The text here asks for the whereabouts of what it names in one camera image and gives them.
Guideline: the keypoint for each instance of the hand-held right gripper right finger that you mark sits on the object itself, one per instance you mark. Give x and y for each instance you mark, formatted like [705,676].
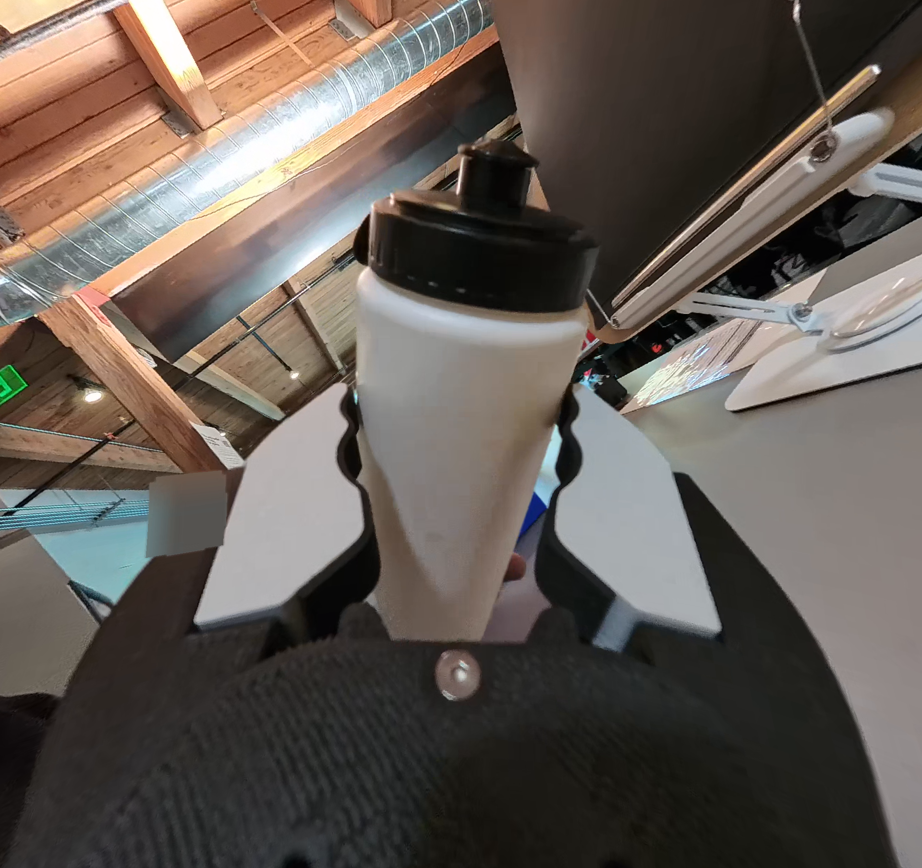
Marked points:
[634,522]

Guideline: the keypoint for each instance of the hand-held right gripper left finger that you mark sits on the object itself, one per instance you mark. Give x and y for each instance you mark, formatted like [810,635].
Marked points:
[288,508]

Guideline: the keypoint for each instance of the white water bottle black cap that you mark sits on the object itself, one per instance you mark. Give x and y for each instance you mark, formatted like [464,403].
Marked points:
[461,393]

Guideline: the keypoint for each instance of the person's left hand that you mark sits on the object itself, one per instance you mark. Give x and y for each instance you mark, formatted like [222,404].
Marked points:
[515,569]

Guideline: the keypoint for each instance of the ceiling lamp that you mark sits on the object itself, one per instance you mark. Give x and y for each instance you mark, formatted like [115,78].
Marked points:
[92,394]

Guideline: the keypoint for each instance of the green exit sign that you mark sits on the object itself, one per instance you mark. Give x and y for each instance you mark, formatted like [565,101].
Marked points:
[8,380]

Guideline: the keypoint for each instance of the black panel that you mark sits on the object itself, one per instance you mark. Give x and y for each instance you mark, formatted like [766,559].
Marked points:
[684,90]

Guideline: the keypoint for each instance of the wooden backing board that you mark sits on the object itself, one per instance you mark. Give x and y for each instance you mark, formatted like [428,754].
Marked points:
[909,108]

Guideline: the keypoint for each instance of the silver air duct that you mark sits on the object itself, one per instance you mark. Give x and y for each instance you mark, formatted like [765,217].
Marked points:
[216,162]

